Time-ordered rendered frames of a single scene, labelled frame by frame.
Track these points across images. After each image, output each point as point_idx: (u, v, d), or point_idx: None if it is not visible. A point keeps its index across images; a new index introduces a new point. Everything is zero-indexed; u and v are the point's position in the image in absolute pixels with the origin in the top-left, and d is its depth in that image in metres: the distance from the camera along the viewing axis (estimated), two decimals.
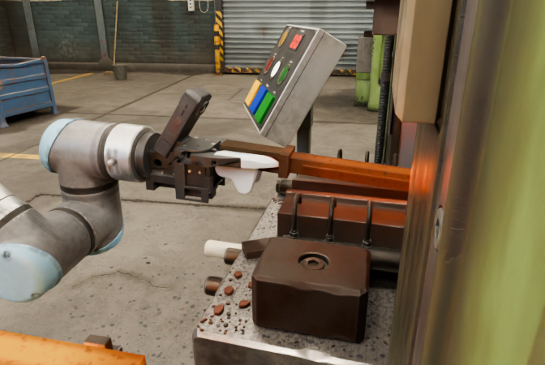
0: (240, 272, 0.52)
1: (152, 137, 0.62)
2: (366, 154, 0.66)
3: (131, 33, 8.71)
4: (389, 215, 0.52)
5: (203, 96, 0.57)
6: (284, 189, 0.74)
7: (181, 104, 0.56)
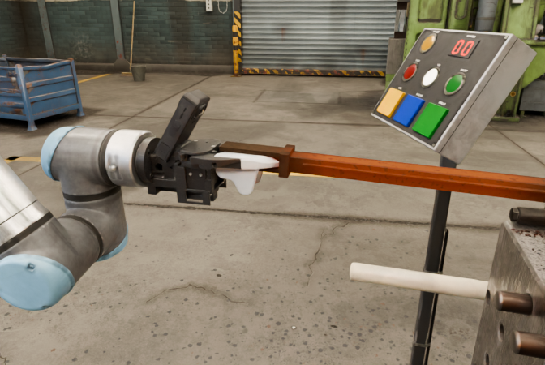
0: None
1: (152, 142, 0.62)
2: None
3: (148, 34, 8.62)
4: None
5: (201, 99, 0.57)
6: (525, 218, 0.65)
7: (179, 107, 0.57)
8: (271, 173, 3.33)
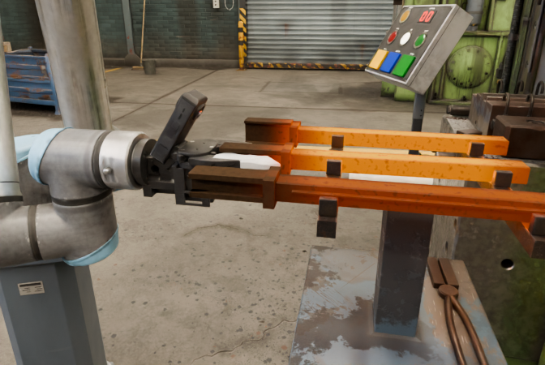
0: None
1: (148, 143, 0.60)
2: (521, 81, 1.00)
3: (157, 30, 9.05)
4: None
5: (199, 100, 0.56)
6: (454, 110, 1.07)
7: (178, 108, 0.56)
8: None
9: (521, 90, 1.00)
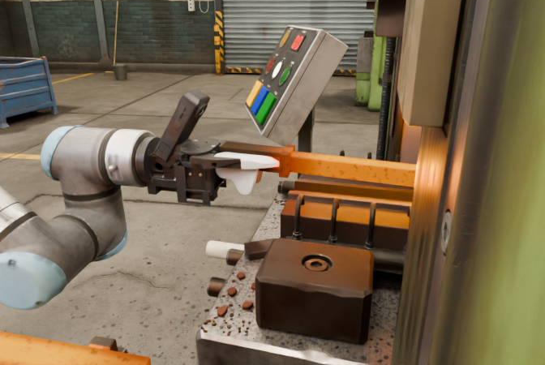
0: (243, 273, 0.52)
1: (152, 141, 0.62)
2: (368, 155, 0.66)
3: (131, 33, 8.71)
4: (392, 216, 0.52)
5: (201, 99, 0.57)
6: (285, 190, 0.74)
7: (179, 107, 0.57)
8: None
9: None
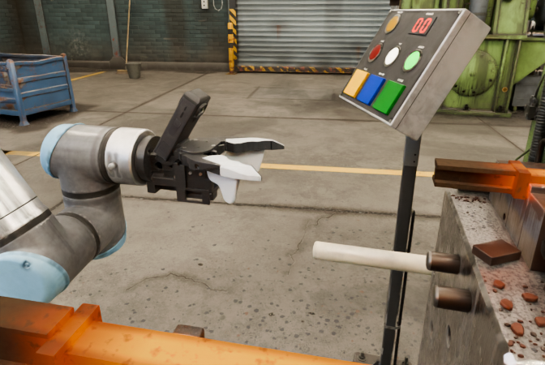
0: (500, 281, 0.44)
1: (152, 140, 0.62)
2: None
3: (143, 32, 8.62)
4: None
5: (201, 98, 0.57)
6: None
7: (180, 106, 0.57)
8: (259, 166, 3.34)
9: None
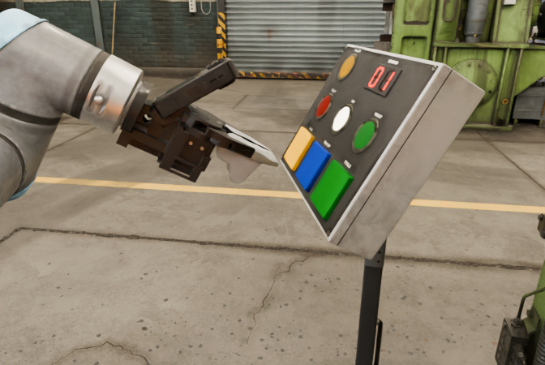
0: None
1: (151, 88, 0.52)
2: None
3: (130, 36, 8.30)
4: None
5: (238, 73, 0.52)
6: None
7: (216, 70, 0.50)
8: (233, 192, 3.01)
9: None
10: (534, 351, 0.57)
